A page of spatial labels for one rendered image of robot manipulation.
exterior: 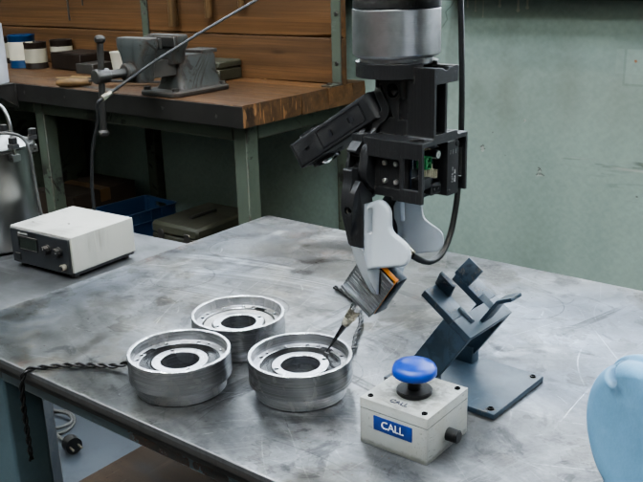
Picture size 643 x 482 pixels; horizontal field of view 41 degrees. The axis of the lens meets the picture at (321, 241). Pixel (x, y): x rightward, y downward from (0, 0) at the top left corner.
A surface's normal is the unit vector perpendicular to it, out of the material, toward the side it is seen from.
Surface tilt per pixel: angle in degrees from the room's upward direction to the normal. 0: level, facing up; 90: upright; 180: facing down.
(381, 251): 87
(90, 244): 90
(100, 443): 0
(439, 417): 90
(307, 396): 90
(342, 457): 0
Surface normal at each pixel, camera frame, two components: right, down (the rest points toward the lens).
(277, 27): -0.62, 0.26
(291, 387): -0.14, 0.31
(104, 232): 0.83, 0.15
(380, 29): -0.43, 0.30
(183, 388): 0.21, 0.30
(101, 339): -0.03, -0.95
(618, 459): -0.91, 0.27
